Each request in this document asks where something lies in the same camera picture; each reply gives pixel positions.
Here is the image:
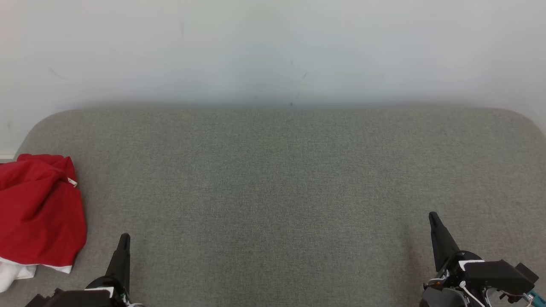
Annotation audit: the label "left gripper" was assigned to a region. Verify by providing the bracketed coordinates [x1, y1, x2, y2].
[87, 233, 131, 307]

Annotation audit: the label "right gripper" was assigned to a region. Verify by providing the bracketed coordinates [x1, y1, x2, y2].
[422, 212, 485, 307]

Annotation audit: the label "red basketball shorts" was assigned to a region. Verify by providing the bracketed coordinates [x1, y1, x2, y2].
[0, 153, 88, 274]

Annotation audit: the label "grey fabric sofa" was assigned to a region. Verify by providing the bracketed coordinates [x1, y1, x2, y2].
[0, 107, 546, 307]

